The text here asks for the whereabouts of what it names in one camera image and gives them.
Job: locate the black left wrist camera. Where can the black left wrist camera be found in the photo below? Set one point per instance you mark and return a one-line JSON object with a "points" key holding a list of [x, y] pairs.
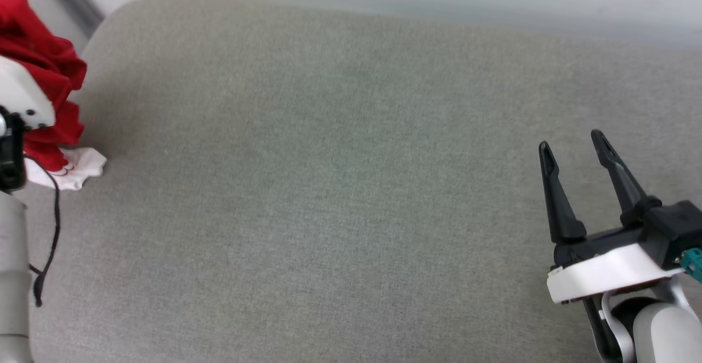
{"points": [[11, 154]]}

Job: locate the teal right camera connector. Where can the teal right camera connector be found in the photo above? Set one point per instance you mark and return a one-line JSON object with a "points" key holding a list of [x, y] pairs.
{"points": [[694, 264]]}

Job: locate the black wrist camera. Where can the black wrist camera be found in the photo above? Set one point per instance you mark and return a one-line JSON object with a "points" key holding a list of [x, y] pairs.
{"points": [[11, 154], [677, 231]]}

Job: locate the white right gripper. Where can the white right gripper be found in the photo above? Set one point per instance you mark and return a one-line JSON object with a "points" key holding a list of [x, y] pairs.
{"points": [[603, 270]]}

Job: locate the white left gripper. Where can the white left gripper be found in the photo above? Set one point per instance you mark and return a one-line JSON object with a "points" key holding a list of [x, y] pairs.
{"points": [[24, 97]]}

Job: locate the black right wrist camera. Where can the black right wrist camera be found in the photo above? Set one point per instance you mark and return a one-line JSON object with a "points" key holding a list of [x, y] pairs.
{"points": [[677, 231]]}

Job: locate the grey metal wall strip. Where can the grey metal wall strip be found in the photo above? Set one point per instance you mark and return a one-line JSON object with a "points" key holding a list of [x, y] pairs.
{"points": [[74, 1]]}

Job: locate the red and white basketball jersey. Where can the red and white basketball jersey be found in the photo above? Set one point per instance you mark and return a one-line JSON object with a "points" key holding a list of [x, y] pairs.
{"points": [[46, 64]]}

